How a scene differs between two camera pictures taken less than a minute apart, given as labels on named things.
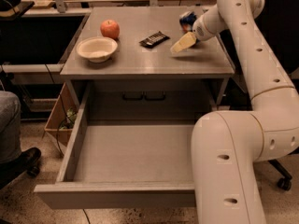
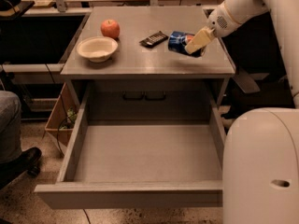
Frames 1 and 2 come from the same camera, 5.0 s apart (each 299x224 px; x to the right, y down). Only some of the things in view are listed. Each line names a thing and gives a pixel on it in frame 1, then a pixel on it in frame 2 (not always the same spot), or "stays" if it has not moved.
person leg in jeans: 10,127 stays
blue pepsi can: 187,20 to 177,41
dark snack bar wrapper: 154,40 stays
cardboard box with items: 63,118 stays
